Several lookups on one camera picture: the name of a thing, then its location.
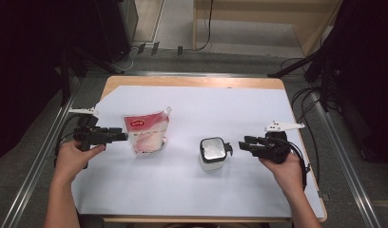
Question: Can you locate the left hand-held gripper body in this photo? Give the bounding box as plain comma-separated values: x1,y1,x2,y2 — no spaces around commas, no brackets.
68,106,105,152

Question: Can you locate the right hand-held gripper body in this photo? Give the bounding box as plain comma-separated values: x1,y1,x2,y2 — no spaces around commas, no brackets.
260,121,306,165

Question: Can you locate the red and white powder pouch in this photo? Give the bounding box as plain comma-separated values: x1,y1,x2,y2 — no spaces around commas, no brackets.
123,106,173,158

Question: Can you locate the person's right hand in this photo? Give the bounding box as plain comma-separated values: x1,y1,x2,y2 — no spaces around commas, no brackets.
259,153,306,197

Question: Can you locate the person's left hand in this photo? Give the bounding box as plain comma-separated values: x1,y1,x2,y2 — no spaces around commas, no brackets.
53,140,107,187

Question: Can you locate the black stand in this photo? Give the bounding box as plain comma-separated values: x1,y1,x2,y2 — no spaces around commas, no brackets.
57,44,125,107
267,31,345,112

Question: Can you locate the white table cover sheet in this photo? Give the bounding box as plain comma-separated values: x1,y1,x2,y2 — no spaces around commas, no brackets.
69,85,325,219

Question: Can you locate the black curtain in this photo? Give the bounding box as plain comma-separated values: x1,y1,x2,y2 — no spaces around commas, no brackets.
321,0,388,167
0,0,69,164

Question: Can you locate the dark cabinet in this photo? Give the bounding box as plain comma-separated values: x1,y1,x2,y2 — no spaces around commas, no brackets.
95,0,140,64

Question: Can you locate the wooden shelf unit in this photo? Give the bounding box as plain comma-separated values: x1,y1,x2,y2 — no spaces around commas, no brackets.
191,0,343,57

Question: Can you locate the right hand-held gripper cable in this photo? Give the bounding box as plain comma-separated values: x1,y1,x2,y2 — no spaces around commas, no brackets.
286,142,312,192

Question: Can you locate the black floor cable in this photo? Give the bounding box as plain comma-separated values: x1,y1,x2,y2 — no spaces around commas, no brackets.
290,86,323,188

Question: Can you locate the metal floor rail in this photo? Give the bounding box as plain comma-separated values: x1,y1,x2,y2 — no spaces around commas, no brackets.
309,91,382,228
1,77,84,228

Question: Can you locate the black hanging cable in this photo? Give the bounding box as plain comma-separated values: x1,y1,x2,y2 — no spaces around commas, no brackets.
196,0,215,52

